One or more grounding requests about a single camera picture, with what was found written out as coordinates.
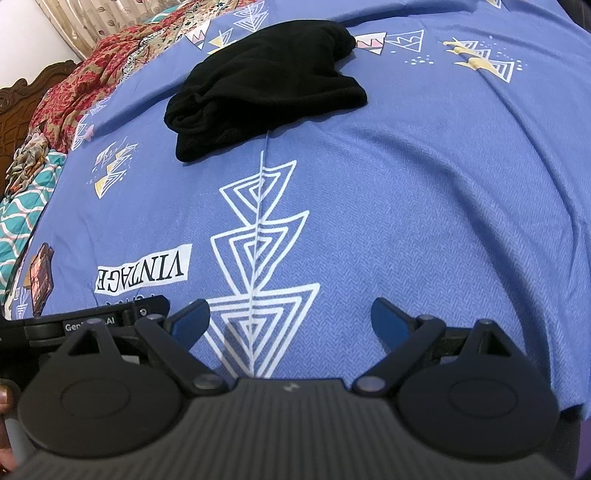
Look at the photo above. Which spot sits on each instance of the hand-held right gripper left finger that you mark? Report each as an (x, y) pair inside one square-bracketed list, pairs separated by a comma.
[(189, 323)]

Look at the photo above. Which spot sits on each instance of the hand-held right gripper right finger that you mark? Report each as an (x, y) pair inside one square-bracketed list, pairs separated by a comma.
[(392, 321)]

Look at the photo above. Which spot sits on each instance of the black pants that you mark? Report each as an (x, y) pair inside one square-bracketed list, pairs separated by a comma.
[(258, 87)]

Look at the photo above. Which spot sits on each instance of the person's left hand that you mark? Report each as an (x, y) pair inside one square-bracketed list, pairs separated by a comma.
[(3, 415)]

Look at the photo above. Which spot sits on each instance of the teal patterned blanket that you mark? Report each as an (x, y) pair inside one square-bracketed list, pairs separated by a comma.
[(23, 217)]

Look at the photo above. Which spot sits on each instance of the blue printed bedsheet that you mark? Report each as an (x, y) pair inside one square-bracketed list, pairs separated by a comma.
[(392, 194)]

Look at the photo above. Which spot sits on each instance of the brown patterned scarf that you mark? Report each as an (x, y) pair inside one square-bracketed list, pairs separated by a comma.
[(25, 161)]

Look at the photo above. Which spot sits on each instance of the carved wooden headboard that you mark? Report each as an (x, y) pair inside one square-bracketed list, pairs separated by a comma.
[(23, 101)]

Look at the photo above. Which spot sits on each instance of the red floral cloth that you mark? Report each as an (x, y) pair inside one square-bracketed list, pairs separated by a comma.
[(101, 64)]

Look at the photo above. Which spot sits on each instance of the beige leaf print curtain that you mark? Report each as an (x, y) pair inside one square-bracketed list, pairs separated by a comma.
[(106, 18)]

